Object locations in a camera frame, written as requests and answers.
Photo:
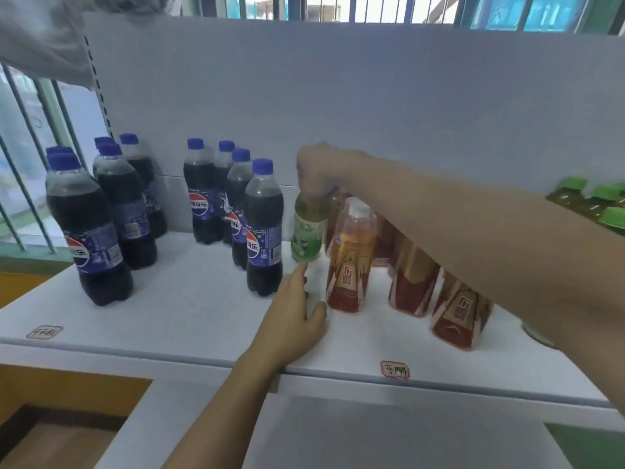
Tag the person's right fingers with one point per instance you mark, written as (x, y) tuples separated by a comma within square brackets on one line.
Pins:
[(315, 188)]

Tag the red drink bottle clear cap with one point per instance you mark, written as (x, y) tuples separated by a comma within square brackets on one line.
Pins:
[(414, 283), (349, 268), (459, 315), (336, 209)]

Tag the person's left hand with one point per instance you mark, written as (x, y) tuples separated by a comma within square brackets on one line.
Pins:
[(285, 327)]

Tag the white hanging cloth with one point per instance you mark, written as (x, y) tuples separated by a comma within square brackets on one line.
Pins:
[(44, 38)]

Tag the person's left thumb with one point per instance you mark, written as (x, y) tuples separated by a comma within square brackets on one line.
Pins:
[(318, 315)]

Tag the person's right hand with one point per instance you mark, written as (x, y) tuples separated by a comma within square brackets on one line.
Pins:
[(324, 166)]

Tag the white store shelf unit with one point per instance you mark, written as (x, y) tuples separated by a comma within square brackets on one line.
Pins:
[(195, 297)]

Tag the green label tea bottle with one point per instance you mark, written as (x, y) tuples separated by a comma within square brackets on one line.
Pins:
[(307, 236)]

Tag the blue window poster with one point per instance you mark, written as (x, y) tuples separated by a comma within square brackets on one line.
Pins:
[(530, 12)]

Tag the person's left forearm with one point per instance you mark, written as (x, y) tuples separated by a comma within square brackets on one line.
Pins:
[(222, 415)]

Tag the group of dark cola bottles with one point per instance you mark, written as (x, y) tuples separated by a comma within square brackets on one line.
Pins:
[(100, 239)]

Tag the person's right forearm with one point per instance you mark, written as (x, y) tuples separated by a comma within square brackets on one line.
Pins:
[(488, 249)]

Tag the green bottle base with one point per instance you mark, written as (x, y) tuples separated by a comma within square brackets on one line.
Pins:
[(534, 333)]

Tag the green cap tea bottle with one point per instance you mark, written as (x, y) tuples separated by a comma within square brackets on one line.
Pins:
[(566, 190), (603, 196), (614, 218)]

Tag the red bordered shelf label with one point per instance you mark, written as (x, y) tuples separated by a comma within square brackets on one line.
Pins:
[(44, 332), (395, 370)]

